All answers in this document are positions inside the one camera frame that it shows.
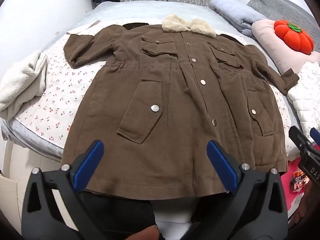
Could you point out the grey quilted cushion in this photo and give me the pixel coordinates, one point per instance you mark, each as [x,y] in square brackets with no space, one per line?
[282,7]

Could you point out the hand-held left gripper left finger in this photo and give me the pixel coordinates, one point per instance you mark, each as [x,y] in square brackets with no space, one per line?
[93,158]

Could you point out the person's black pants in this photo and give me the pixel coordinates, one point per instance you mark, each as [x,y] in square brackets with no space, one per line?
[120,212]

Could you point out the white quilted blanket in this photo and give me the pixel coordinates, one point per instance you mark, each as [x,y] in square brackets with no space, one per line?
[306,92]

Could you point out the light blue folded quilt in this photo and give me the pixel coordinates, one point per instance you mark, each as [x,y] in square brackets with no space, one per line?
[235,12]

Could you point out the pink bag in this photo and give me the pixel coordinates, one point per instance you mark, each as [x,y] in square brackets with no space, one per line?
[287,187]

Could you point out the orange snack packet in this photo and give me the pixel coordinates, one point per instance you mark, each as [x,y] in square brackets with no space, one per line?
[300,181]

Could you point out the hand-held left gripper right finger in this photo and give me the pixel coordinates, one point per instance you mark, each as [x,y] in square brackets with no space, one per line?
[221,163]

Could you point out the cherry print sheet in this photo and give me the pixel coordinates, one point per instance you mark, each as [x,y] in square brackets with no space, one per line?
[57,100]

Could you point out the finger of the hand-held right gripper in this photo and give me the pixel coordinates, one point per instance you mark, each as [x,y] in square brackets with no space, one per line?
[297,136]
[315,136]

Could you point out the white fleece blanket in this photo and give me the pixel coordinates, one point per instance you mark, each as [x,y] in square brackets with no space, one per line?
[20,85]

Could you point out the red pumpkin plush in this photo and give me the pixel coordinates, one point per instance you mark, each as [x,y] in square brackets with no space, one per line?
[292,38]

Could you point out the pink pillow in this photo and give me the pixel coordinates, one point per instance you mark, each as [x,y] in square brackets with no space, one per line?
[280,50]

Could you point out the brown coat with fur collar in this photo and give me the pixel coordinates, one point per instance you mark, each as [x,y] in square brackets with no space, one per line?
[175,105]

